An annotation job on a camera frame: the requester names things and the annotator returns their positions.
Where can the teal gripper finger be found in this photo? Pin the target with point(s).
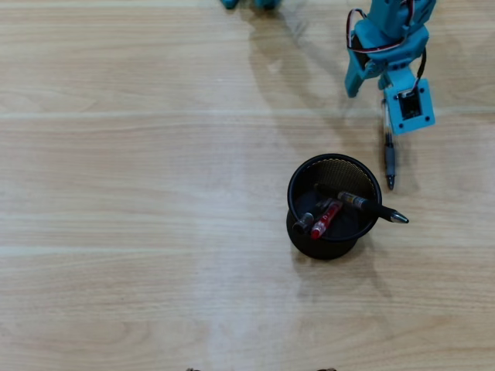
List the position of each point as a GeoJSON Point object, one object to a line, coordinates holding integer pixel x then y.
{"type": "Point", "coordinates": [354, 77]}

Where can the clear pen gray grip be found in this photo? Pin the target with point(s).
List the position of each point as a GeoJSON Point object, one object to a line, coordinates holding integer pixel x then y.
{"type": "Point", "coordinates": [390, 162]}

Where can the red clear pen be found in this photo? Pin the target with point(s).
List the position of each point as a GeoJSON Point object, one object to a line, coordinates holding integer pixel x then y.
{"type": "Point", "coordinates": [325, 220]}

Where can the short black pen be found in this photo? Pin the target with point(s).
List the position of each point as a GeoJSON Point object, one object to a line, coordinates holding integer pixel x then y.
{"type": "Point", "coordinates": [303, 223]}

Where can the teal robot base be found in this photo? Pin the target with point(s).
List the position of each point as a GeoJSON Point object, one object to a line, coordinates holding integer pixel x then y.
{"type": "Point", "coordinates": [230, 3]}

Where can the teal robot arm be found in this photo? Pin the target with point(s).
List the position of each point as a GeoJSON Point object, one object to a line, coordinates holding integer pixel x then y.
{"type": "Point", "coordinates": [386, 15]}

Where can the black mesh pen holder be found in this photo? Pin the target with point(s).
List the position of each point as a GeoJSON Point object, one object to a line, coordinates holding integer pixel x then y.
{"type": "Point", "coordinates": [328, 251]}

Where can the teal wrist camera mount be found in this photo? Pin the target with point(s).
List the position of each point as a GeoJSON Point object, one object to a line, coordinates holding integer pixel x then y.
{"type": "Point", "coordinates": [392, 116]}

